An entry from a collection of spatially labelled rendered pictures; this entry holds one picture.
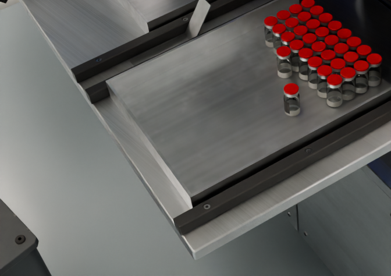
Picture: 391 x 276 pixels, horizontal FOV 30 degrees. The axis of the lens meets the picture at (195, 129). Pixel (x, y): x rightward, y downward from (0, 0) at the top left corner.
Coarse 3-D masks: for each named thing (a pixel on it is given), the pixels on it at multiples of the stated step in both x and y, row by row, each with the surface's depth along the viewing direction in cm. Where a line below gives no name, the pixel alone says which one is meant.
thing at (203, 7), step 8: (200, 0) 114; (200, 8) 114; (208, 8) 112; (192, 16) 116; (200, 16) 114; (192, 24) 116; (200, 24) 114; (192, 32) 115; (176, 40) 116; (184, 40) 116; (160, 48) 116; (168, 48) 115; (144, 56) 115; (152, 56) 115; (136, 64) 114
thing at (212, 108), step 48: (288, 0) 116; (192, 48) 112; (240, 48) 113; (144, 96) 109; (192, 96) 107; (240, 96) 106; (384, 96) 99; (144, 144) 103; (192, 144) 101; (240, 144) 100; (288, 144) 94; (192, 192) 96
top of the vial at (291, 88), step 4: (288, 84) 100; (292, 84) 100; (296, 84) 100; (284, 88) 100; (288, 88) 99; (292, 88) 99; (296, 88) 99; (288, 92) 99; (292, 92) 99; (296, 92) 99
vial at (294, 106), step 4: (284, 92) 100; (284, 96) 100; (288, 96) 99; (292, 96) 99; (296, 96) 100; (288, 100) 100; (292, 100) 100; (296, 100) 100; (292, 104) 100; (296, 104) 100; (292, 108) 101; (296, 108) 101; (292, 112) 101; (296, 112) 101
